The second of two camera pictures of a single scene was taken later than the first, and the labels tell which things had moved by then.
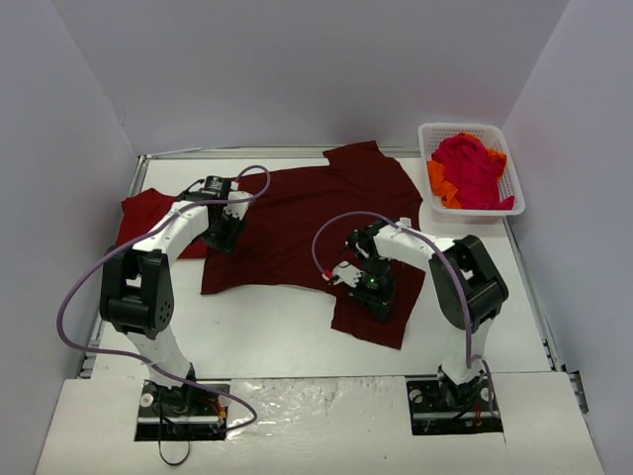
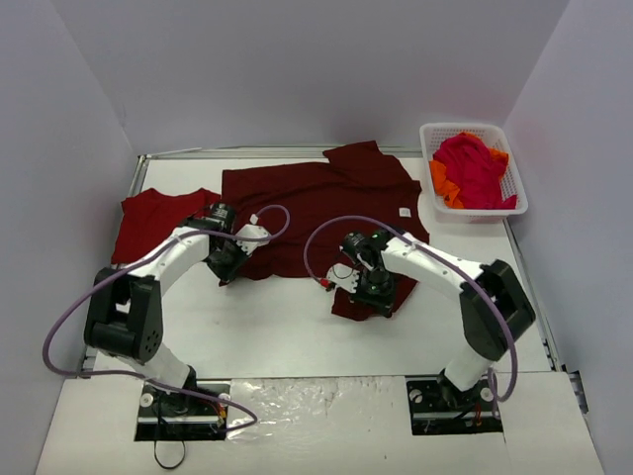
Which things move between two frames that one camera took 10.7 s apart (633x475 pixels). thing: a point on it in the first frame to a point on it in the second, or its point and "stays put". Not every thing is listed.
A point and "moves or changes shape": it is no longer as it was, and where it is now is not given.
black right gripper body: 374,301 stays put
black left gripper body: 223,237 to 224,264
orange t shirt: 447,190 stays put
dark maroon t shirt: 298,221 moves or changes shape
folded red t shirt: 142,210 stays put
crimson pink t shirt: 473,172 stays put
